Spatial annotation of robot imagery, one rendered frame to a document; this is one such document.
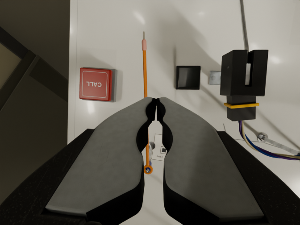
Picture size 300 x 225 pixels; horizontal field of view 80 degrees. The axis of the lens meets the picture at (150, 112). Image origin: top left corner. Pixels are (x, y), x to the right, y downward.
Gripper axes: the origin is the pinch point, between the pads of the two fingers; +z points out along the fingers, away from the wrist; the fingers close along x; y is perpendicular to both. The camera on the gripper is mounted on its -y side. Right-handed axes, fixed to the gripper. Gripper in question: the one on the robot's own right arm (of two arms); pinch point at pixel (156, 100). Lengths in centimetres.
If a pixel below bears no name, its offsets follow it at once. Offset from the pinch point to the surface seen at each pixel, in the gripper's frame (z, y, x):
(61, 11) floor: 139, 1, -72
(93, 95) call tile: 15.0, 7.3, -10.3
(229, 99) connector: 11.6, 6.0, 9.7
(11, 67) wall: 134, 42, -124
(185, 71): 18.9, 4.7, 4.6
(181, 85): 17.9, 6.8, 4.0
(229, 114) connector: 11.0, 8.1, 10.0
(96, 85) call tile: 15.7, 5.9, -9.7
